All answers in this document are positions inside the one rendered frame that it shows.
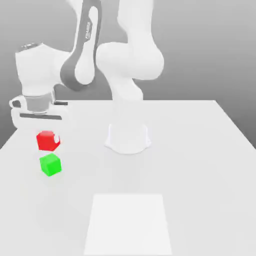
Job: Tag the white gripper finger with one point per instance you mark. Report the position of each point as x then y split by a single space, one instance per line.
56 138

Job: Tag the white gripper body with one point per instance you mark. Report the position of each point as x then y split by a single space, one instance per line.
40 120

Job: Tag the small red cube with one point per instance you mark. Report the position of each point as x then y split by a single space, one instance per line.
46 141

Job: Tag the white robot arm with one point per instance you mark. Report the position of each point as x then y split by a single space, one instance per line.
128 60

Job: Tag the small green cube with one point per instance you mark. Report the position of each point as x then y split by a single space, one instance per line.
50 165

